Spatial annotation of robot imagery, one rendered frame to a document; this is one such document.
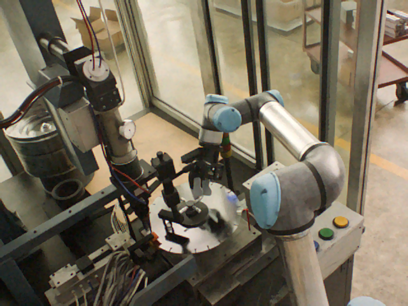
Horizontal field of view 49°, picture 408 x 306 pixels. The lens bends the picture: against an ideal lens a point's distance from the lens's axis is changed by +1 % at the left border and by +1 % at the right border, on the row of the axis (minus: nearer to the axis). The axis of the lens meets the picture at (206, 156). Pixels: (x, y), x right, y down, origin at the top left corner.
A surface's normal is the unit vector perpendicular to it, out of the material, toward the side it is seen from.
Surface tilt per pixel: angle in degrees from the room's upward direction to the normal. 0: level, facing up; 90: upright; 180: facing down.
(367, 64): 90
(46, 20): 90
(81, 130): 90
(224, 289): 0
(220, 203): 0
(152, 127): 0
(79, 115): 90
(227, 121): 69
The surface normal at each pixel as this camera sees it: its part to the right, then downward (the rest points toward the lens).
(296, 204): 0.26, 0.20
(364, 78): -0.78, 0.47
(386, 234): -0.14, -0.77
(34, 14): 0.61, 0.42
